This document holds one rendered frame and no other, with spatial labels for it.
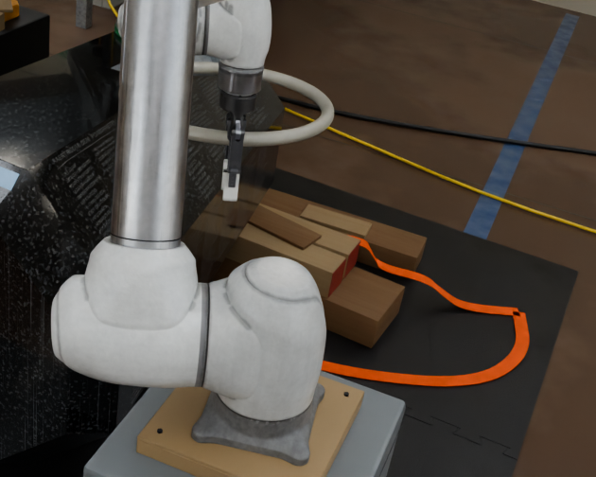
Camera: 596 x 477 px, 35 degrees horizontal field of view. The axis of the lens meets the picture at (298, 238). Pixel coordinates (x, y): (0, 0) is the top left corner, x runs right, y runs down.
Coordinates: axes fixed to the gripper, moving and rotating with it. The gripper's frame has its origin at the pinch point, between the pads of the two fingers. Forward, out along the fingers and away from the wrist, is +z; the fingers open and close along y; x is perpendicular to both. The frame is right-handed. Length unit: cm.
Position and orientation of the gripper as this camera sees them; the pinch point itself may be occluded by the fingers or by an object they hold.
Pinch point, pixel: (230, 181)
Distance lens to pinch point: 201.1
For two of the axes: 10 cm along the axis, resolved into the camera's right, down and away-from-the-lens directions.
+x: -9.8, -0.4, -1.7
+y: -1.3, -4.8, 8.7
